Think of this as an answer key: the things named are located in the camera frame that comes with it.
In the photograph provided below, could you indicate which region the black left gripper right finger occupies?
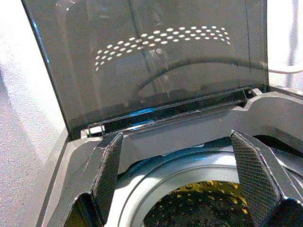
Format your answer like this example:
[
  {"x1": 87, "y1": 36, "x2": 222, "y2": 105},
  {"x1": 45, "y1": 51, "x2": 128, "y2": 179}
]
[{"x1": 229, "y1": 129, "x2": 303, "y2": 227}]

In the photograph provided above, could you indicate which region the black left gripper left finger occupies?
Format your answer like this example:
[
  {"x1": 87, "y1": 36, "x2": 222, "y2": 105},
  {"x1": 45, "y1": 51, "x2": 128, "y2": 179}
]
[{"x1": 68, "y1": 132, "x2": 124, "y2": 227}]

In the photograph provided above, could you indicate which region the dark tinted washer lid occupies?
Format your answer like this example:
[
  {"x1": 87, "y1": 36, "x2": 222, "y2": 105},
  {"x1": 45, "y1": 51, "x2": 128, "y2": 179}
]
[{"x1": 21, "y1": 0, "x2": 271, "y2": 140}]

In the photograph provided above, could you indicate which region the perforated steel washer drum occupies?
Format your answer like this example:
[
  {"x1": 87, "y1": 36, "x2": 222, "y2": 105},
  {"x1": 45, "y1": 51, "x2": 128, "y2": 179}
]
[{"x1": 113, "y1": 144, "x2": 303, "y2": 227}]

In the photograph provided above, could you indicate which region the grey top-load washing machine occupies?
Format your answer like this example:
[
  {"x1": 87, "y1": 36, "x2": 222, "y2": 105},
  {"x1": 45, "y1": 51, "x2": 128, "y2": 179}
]
[{"x1": 37, "y1": 86, "x2": 303, "y2": 227}]

